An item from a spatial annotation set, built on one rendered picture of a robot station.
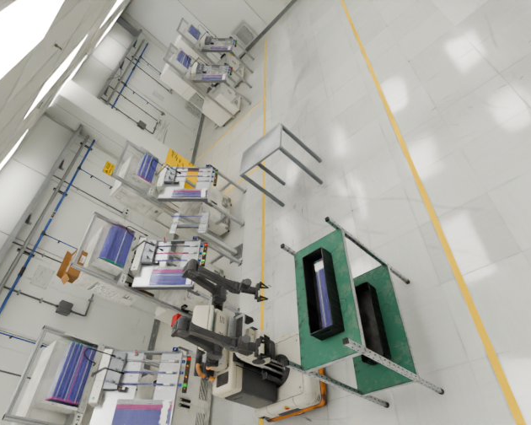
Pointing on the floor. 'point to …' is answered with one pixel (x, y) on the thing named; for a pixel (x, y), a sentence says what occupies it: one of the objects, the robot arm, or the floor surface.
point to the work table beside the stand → (256, 153)
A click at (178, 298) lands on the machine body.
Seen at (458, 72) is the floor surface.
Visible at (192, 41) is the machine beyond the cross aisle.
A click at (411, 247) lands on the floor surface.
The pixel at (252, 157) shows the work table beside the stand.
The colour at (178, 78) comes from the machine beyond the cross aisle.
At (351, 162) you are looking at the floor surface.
